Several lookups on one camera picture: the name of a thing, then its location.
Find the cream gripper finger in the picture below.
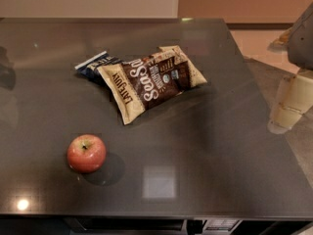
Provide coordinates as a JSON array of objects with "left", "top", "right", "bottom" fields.
[
  {"left": 283, "top": 70, "right": 313, "bottom": 115},
  {"left": 267, "top": 76, "right": 303, "bottom": 134}
]

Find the brown Late July chip bag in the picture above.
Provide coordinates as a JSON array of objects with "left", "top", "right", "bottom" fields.
[{"left": 98, "top": 46, "right": 206, "bottom": 124}]

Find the blue chip bag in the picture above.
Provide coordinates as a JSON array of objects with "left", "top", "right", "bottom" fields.
[{"left": 74, "top": 51, "right": 121, "bottom": 85}]

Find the red apple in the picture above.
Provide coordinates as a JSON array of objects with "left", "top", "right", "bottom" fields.
[{"left": 67, "top": 134, "right": 107, "bottom": 173}]

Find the black appliance under table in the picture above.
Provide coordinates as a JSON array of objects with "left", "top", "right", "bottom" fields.
[{"left": 64, "top": 217, "right": 312, "bottom": 235}]

